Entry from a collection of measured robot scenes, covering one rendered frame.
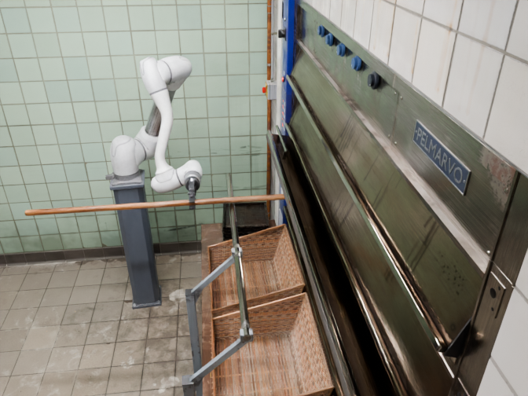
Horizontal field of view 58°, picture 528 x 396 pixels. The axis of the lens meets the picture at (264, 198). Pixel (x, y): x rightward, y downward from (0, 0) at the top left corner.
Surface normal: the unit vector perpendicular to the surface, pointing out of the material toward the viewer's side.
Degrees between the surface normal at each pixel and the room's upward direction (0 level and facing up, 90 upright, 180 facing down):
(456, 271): 70
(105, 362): 0
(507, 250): 90
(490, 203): 90
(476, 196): 90
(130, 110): 90
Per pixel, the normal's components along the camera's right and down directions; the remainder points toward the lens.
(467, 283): -0.93, -0.24
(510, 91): -0.99, 0.06
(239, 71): 0.11, 0.51
